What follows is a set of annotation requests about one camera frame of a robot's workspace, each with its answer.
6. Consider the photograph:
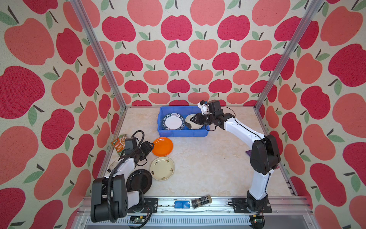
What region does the green rim plate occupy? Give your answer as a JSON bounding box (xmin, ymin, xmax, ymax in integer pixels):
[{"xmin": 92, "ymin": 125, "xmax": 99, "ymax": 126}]
[{"xmin": 162, "ymin": 113, "xmax": 185, "ymax": 130}]

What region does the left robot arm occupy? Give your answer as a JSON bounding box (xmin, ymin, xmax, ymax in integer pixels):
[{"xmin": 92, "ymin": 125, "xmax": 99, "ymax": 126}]
[{"xmin": 90, "ymin": 141, "xmax": 157, "ymax": 229}]

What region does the blue plastic bin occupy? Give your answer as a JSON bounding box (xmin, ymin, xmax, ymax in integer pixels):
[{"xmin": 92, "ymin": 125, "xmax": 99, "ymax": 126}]
[{"xmin": 157, "ymin": 106, "xmax": 209, "ymax": 138}]

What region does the left aluminium post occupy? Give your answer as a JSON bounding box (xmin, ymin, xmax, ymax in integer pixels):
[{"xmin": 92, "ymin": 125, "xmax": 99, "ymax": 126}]
[{"xmin": 70, "ymin": 0, "xmax": 127, "ymax": 111}]

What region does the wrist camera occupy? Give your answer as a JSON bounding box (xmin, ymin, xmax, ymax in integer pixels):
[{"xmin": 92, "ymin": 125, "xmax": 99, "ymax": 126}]
[
  {"xmin": 197, "ymin": 100, "xmax": 224, "ymax": 116},
  {"xmin": 124, "ymin": 136, "xmax": 138, "ymax": 156}
]

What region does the aluminium post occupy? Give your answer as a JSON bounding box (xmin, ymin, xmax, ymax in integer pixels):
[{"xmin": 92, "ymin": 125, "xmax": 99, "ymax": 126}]
[
  {"xmin": 70, "ymin": 0, "xmax": 127, "ymax": 111},
  {"xmin": 254, "ymin": 0, "xmax": 325, "ymax": 111}
]

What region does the cream plate black spot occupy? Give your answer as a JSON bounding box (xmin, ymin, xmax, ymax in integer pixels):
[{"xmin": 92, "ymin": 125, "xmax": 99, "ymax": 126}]
[{"xmin": 185, "ymin": 114, "xmax": 203, "ymax": 130}]

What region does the green orange snack packet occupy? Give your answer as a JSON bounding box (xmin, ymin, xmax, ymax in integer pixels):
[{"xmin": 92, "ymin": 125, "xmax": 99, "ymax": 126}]
[{"xmin": 111, "ymin": 134, "xmax": 127, "ymax": 156}]

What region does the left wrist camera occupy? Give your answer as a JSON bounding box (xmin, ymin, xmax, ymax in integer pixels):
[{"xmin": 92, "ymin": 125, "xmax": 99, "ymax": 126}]
[{"xmin": 124, "ymin": 136, "xmax": 138, "ymax": 156}]

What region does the orange plastic plate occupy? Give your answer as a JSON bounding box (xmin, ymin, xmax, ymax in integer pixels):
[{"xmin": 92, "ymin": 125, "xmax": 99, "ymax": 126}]
[{"xmin": 152, "ymin": 137, "xmax": 173, "ymax": 157}]

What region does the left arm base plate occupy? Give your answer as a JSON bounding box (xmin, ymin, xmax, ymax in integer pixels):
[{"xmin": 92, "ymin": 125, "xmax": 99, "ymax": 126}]
[{"xmin": 128, "ymin": 198, "xmax": 158, "ymax": 214}]

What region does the aluminium front rail frame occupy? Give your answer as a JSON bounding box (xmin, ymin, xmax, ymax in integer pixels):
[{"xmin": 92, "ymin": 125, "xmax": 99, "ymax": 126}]
[{"xmin": 69, "ymin": 196, "xmax": 320, "ymax": 229}]

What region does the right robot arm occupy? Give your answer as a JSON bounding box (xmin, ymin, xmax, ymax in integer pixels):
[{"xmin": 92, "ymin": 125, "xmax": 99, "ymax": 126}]
[{"xmin": 190, "ymin": 113, "xmax": 281, "ymax": 212}]

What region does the green circuit board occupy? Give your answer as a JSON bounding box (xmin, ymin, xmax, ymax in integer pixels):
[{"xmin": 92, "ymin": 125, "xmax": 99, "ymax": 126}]
[{"xmin": 129, "ymin": 216, "xmax": 146, "ymax": 224}]

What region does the black cylindrical part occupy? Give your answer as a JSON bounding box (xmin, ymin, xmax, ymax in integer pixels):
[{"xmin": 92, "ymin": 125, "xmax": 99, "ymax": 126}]
[{"xmin": 191, "ymin": 195, "xmax": 212, "ymax": 209}]

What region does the blue small box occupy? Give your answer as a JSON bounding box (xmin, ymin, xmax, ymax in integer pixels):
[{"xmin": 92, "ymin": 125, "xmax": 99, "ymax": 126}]
[{"xmin": 174, "ymin": 200, "xmax": 190, "ymax": 209}]

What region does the right aluminium post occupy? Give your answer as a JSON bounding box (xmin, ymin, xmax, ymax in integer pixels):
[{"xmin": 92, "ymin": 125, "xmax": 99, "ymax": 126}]
[{"xmin": 254, "ymin": 0, "xmax": 325, "ymax": 111}]

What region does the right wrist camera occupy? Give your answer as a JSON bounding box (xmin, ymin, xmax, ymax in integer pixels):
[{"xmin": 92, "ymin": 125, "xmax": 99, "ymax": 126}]
[{"xmin": 197, "ymin": 100, "xmax": 224, "ymax": 116}]

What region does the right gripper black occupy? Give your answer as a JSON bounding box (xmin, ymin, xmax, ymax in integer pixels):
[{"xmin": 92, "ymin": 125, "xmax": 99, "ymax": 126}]
[{"xmin": 189, "ymin": 111, "xmax": 215, "ymax": 125}]

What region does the cream floral plate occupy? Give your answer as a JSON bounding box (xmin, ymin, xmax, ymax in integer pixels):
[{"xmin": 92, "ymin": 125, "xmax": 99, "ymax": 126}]
[{"xmin": 150, "ymin": 156, "xmax": 175, "ymax": 181}]

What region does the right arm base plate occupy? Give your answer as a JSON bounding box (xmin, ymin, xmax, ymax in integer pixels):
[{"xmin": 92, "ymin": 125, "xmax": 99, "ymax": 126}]
[{"xmin": 228, "ymin": 198, "xmax": 273, "ymax": 214}]

